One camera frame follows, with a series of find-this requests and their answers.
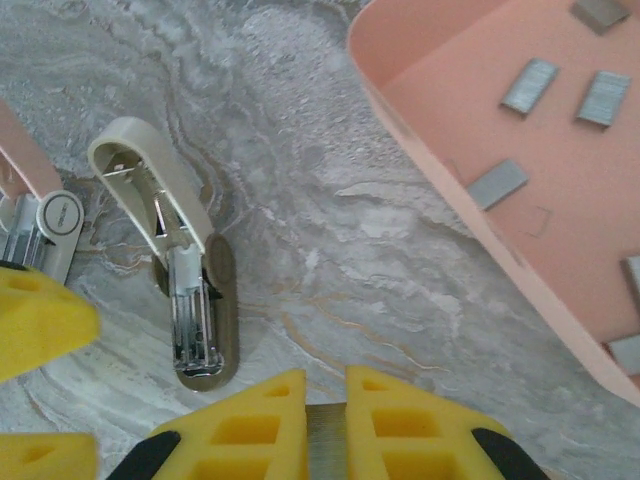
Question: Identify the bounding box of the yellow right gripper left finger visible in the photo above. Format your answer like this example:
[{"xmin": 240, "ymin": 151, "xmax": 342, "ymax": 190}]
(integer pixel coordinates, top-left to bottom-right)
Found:
[{"xmin": 114, "ymin": 368, "xmax": 309, "ymax": 480}]

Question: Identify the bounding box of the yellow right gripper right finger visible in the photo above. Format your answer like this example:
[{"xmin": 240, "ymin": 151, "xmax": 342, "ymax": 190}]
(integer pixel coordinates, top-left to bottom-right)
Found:
[{"xmin": 346, "ymin": 364, "xmax": 544, "ymax": 480}]

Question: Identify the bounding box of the grey staple strip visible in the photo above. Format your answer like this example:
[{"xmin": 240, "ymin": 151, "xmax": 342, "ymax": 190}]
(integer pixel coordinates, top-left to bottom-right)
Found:
[
  {"xmin": 499, "ymin": 57, "xmax": 560, "ymax": 119},
  {"xmin": 569, "ymin": 0, "xmax": 631, "ymax": 36},
  {"xmin": 607, "ymin": 334, "xmax": 640, "ymax": 376},
  {"xmin": 305, "ymin": 402, "xmax": 349, "ymax": 480},
  {"xmin": 467, "ymin": 158, "xmax": 530, "ymax": 212},
  {"xmin": 619, "ymin": 254, "xmax": 640, "ymax": 321},
  {"xmin": 575, "ymin": 70, "xmax": 632, "ymax": 132}
]

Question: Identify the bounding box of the pink stapler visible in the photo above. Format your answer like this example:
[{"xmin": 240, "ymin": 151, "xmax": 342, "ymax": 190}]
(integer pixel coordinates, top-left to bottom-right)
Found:
[{"xmin": 0, "ymin": 97, "xmax": 86, "ymax": 287}]

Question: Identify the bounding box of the white stapler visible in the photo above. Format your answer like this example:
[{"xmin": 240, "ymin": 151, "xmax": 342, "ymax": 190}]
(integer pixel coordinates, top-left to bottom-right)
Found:
[{"xmin": 87, "ymin": 115, "xmax": 244, "ymax": 394}]

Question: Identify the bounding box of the pink plastic tray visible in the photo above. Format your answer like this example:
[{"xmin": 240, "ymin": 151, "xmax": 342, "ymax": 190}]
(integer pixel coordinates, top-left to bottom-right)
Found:
[{"xmin": 346, "ymin": 0, "xmax": 640, "ymax": 409}]

